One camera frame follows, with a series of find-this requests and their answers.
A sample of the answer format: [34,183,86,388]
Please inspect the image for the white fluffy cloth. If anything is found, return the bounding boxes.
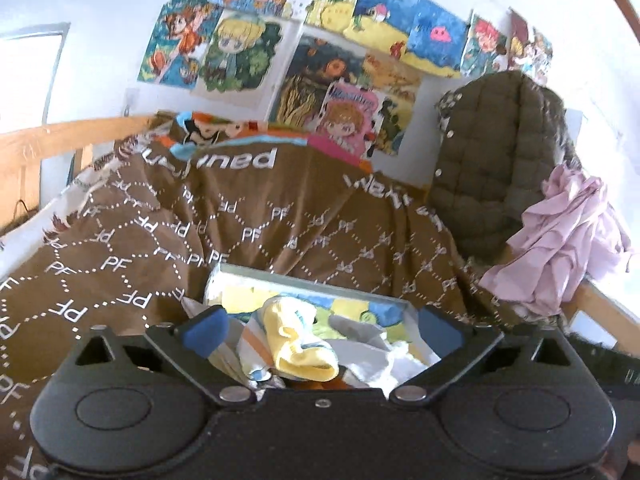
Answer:
[332,340,440,396]

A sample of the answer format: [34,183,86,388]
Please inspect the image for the yellow striped sock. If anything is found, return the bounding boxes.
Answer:
[236,296,340,382]

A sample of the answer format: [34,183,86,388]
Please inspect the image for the grey tray with cartoon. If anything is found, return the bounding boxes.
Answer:
[203,263,439,393]

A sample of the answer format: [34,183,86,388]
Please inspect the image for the grey folded cloth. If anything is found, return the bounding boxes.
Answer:
[329,314,396,351]

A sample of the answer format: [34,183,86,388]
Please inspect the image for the brown PF patterned blanket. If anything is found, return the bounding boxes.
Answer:
[0,112,566,480]

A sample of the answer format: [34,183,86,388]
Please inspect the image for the pink cloth pile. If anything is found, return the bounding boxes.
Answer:
[480,165,632,316]

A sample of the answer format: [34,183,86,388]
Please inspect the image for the brown quilted jacket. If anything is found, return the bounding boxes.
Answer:
[428,72,582,262]

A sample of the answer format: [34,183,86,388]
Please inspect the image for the window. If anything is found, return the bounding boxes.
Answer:
[0,23,70,134]

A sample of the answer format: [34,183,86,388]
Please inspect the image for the wooden bed rail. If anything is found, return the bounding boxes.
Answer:
[0,112,640,351]

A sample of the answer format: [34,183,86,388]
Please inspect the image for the cartoon wall posters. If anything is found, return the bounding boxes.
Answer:
[138,0,552,162]

